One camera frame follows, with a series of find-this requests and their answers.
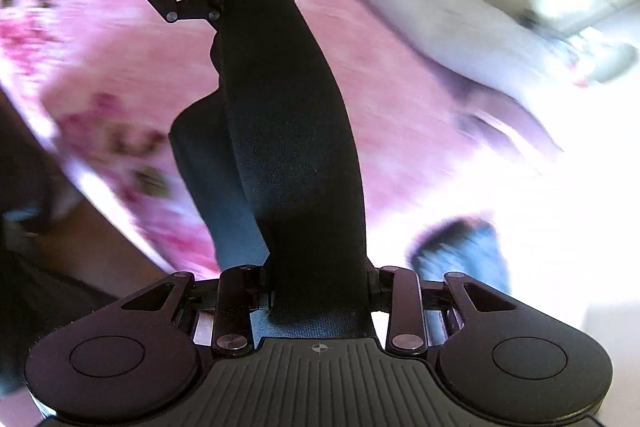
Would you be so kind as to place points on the dark blue folded clothes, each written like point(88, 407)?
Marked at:
point(462, 249)

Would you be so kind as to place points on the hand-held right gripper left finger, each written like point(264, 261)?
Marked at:
point(245, 294)

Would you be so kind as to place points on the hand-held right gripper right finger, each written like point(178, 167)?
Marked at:
point(402, 302)

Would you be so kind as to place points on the pink floral bed sheet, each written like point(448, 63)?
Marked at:
point(400, 107)

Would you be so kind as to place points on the black long-sleeved top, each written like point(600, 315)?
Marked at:
point(290, 132)

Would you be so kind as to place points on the white round cushion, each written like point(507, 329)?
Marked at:
point(614, 63)

